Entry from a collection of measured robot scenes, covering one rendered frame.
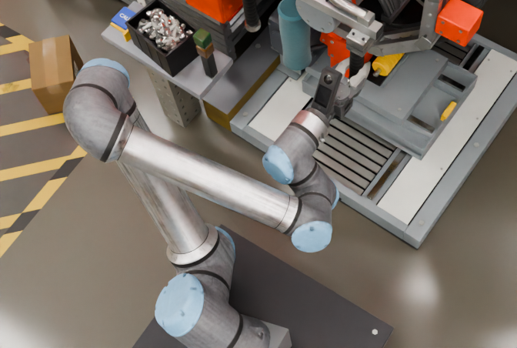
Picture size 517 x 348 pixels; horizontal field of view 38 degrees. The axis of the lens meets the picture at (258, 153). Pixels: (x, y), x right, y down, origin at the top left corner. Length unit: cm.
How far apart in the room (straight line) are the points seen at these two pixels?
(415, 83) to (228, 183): 111
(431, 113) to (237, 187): 114
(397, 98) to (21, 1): 168
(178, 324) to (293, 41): 87
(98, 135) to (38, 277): 118
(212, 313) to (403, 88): 110
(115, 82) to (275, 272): 81
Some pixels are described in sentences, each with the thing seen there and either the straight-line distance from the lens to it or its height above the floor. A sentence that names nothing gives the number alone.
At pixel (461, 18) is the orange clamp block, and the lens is 193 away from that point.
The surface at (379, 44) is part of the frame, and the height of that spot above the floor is 64.
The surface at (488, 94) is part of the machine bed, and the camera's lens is 278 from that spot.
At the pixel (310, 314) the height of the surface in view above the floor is 30.
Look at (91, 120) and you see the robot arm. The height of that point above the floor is 107.
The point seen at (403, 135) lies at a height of 15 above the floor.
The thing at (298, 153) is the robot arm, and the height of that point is 84.
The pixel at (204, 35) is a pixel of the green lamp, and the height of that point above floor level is 66.
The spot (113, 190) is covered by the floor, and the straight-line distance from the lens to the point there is 275.
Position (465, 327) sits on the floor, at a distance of 251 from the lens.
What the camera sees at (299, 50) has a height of 59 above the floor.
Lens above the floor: 239
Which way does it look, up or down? 62 degrees down
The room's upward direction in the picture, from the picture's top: 11 degrees counter-clockwise
